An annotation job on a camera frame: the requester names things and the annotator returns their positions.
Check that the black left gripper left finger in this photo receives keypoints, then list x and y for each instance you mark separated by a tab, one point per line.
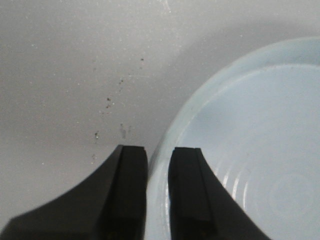
110	204

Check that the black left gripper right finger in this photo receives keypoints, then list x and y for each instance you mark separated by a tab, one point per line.
200	207

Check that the light blue round plate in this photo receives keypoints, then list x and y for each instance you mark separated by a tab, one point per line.
257	123

